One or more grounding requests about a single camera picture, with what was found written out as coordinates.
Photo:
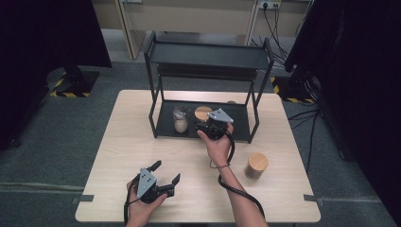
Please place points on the person's right hand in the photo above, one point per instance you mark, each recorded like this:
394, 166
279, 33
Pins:
219, 151

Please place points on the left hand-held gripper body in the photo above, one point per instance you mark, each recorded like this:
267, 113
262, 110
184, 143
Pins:
146, 184

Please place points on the grey tape strip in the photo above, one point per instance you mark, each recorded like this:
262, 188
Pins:
312, 198
83, 198

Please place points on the glass jar with wooden lid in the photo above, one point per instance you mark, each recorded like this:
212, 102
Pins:
203, 113
256, 165

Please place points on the white power strip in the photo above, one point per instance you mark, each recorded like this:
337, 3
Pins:
270, 3

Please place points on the beige wooden cabinet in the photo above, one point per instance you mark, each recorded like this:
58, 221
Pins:
189, 15

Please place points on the small brown round object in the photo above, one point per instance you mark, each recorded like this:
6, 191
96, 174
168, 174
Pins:
231, 102

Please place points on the clear glass jar white contents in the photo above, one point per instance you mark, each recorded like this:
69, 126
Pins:
181, 123

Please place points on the thin dark wrist band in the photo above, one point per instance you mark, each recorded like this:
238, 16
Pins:
220, 166

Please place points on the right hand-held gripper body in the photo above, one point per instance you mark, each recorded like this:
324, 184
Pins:
220, 116

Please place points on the person's left hand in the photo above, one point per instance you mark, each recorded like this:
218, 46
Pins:
142, 213

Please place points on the stand base with striped tape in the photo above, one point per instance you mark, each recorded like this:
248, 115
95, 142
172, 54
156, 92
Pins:
294, 91
75, 83

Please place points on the dark curtain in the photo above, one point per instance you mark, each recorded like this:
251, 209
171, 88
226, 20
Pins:
362, 78
38, 47

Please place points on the black metal shelf rack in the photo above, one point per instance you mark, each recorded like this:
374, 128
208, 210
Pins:
205, 55

